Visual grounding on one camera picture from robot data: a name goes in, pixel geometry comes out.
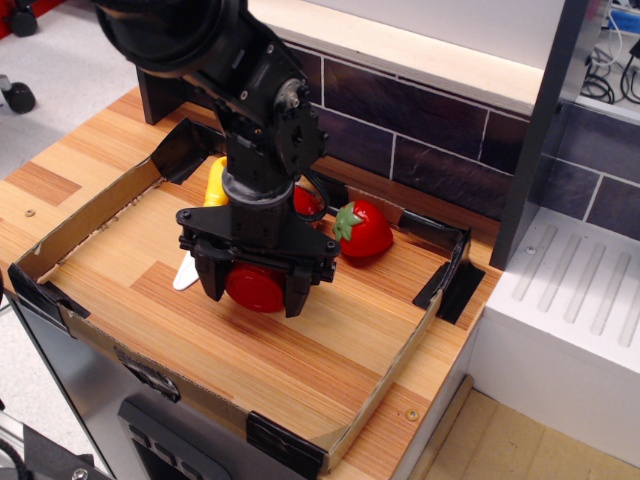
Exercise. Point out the yellow-handled white toy knife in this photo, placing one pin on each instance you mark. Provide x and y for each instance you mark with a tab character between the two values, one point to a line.
214	196

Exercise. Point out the cardboard fence with black tape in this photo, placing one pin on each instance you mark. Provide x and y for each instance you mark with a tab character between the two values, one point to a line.
90	245

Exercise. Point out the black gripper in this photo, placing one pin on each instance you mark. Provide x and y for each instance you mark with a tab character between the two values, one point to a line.
273	236

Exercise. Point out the white toy sink drainboard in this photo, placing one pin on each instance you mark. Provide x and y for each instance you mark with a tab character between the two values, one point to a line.
558	340

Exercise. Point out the black toy oven front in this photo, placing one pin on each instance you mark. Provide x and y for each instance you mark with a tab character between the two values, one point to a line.
163	453

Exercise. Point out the black office chair caster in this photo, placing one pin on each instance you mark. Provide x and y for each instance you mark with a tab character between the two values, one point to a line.
18	95

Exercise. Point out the red-capped basil spice bottle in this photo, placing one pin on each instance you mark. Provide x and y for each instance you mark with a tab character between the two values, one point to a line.
262	289

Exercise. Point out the dark grey vertical post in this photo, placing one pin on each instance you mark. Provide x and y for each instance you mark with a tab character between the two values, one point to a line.
570	55

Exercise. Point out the red toy strawberry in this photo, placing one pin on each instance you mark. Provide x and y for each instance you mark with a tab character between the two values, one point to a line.
362	230

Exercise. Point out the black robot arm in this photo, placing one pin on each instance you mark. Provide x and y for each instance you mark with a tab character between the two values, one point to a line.
261	99

